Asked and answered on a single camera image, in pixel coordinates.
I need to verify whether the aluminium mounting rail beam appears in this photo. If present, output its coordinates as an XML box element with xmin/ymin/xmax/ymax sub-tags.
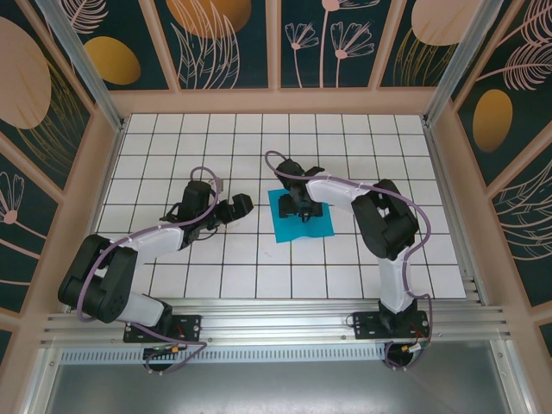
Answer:
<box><xmin>41</xmin><ymin>297</ymin><xmax>512</xmax><ymax>346</ymax></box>

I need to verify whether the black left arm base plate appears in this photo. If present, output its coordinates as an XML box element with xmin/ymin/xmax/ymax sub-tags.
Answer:
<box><xmin>122</xmin><ymin>313</ymin><xmax>204</xmax><ymax>344</ymax></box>

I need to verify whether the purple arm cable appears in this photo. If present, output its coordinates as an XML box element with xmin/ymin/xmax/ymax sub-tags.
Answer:
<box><xmin>71</xmin><ymin>166</ymin><xmax>225</xmax><ymax>377</ymax></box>
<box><xmin>264</xmin><ymin>149</ymin><xmax>435</xmax><ymax>373</ymax></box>

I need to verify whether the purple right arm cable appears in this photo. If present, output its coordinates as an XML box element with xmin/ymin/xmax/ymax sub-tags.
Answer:
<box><xmin>264</xmin><ymin>149</ymin><xmax>435</xmax><ymax>373</ymax></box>

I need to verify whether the red black power lead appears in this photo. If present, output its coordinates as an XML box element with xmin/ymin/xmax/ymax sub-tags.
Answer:
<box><xmin>144</xmin><ymin>342</ymin><xmax>189</xmax><ymax>359</ymax></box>
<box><xmin>398</xmin><ymin>325</ymin><xmax>432</xmax><ymax>357</ymax></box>

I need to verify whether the grey metal floor sheet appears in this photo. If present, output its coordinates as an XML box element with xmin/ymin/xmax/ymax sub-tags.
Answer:
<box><xmin>41</xmin><ymin>340</ymin><xmax>518</xmax><ymax>414</ymax></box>

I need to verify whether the aluminium frame post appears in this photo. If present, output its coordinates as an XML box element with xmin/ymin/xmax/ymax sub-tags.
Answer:
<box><xmin>34</xmin><ymin>0</ymin><xmax>129</xmax><ymax>133</ymax></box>
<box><xmin>422</xmin><ymin>0</ymin><xmax>506</xmax><ymax>129</ymax></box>

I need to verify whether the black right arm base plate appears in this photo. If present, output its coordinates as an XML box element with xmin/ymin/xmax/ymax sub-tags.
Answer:
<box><xmin>352</xmin><ymin>310</ymin><xmax>431</xmax><ymax>342</ymax></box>

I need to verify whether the slotted metal cable duct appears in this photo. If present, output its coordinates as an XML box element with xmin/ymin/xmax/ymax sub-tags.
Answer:
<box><xmin>60</xmin><ymin>348</ymin><xmax>389</xmax><ymax>364</ymax></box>

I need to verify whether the blue paper sheet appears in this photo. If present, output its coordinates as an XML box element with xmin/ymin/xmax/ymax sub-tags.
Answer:
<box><xmin>267</xmin><ymin>188</ymin><xmax>336</xmax><ymax>244</ymax></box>

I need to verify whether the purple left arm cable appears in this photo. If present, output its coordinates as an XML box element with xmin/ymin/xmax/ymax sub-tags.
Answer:
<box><xmin>71</xmin><ymin>166</ymin><xmax>225</xmax><ymax>377</ymax></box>

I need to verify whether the aluminium side rail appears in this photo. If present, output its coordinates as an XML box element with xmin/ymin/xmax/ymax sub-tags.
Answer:
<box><xmin>424</xmin><ymin>122</ymin><xmax>491</xmax><ymax>308</ymax></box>

